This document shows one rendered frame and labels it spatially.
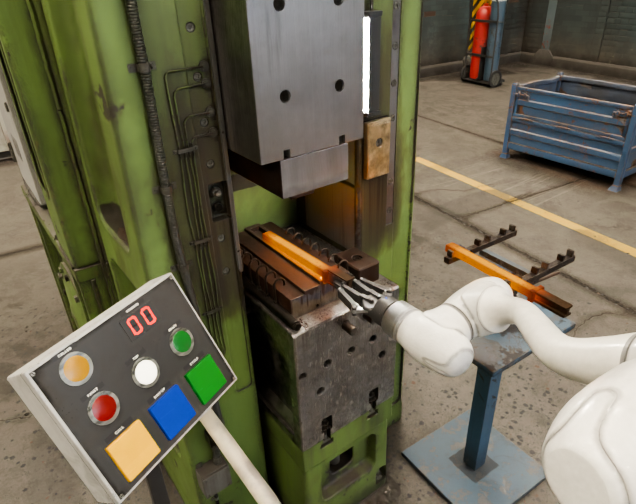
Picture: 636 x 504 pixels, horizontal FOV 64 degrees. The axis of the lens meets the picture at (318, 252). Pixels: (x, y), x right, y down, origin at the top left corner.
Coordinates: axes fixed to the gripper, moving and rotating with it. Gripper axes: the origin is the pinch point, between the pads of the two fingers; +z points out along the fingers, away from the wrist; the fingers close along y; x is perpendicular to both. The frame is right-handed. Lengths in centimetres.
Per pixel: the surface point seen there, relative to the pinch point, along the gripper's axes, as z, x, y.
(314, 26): 5, 62, -2
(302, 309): 5.2, -8.5, -9.0
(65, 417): -16, 10, -70
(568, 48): 408, -68, 813
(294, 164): 5.2, 32.8, -8.8
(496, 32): 405, -24, 607
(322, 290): 5.2, -5.2, -2.1
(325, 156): 5.3, 32.6, 0.2
